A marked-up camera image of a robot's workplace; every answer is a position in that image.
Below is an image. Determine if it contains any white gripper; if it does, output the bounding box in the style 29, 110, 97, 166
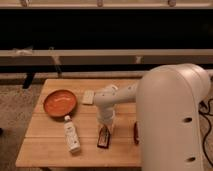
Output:
97, 107, 115, 133

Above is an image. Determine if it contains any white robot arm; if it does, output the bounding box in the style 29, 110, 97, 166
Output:
94, 64, 211, 171

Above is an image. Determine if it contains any white rectangular block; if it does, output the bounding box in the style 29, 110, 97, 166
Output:
82, 90, 95, 105

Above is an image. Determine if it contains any brown oblong object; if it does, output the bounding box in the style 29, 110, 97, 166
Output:
133, 122, 139, 145

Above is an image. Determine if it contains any white plastic bottle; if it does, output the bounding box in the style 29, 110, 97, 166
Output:
64, 115, 80, 154

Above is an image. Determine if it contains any wooden table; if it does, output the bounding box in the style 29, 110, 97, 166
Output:
16, 79, 141, 167

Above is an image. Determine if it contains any orange plate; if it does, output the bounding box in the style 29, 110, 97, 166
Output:
43, 89, 77, 117

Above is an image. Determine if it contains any metal rail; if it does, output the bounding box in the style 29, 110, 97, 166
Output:
0, 49, 213, 66

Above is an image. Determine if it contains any black cable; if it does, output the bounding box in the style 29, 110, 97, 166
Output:
198, 98, 213, 168

